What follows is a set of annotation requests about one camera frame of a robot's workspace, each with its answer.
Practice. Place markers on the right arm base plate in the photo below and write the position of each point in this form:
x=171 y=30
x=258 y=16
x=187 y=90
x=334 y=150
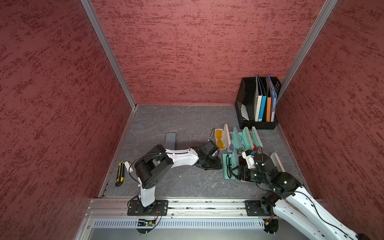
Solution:
x=258 y=208

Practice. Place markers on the white book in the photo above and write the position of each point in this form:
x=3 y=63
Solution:
x=258 y=99

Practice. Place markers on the aluminium front rail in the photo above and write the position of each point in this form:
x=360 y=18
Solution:
x=187 y=219

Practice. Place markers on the aluminium corner post right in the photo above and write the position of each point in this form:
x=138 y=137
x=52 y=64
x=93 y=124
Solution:
x=317 y=26

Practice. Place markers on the black mesh file holder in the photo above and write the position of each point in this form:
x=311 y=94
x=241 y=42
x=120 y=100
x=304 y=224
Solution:
x=244 y=104

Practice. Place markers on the blue book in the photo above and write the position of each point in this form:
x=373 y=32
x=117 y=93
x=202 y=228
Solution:
x=273 y=99

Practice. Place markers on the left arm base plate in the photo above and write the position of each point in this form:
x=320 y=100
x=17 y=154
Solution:
x=158 y=208

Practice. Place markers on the pink case with yellow glasses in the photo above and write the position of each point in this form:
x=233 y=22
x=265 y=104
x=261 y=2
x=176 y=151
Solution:
x=222 y=137

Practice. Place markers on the aluminium corner post left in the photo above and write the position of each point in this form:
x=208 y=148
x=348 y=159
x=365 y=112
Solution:
x=92 y=16

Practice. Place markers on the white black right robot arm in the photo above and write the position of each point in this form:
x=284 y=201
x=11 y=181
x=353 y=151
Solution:
x=287 y=198

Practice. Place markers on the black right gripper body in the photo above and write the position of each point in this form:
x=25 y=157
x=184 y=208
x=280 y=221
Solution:
x=252 y=174

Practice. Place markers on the aluminium corner post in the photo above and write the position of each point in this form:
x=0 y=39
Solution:
x=317 y=26
x=92 y=16

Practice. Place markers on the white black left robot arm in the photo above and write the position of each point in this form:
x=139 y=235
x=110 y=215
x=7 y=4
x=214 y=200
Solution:
x=151 y=168

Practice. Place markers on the yellow black utility knife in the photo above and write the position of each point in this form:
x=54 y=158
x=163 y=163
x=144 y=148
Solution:
x=121 y=174

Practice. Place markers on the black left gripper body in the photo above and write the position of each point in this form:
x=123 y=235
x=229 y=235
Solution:
x=211 y=163

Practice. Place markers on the case with clear yellow glasses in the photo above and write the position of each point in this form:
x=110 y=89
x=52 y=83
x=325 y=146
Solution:
x=276 y=160

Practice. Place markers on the grey case with purple glasses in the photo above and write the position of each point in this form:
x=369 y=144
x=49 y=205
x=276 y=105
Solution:
x=235 y=144

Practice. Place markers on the orange book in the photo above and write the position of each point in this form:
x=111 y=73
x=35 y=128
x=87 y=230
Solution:
x=269 y=101

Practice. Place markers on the grey case with orange glasses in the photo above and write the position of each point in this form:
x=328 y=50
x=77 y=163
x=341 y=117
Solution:
x=246 y=139

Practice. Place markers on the grey case with black glasses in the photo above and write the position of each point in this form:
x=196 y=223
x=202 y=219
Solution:
x=230 y=163

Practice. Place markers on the cyan book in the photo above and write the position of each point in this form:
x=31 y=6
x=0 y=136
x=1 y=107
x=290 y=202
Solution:
x=264 y=98

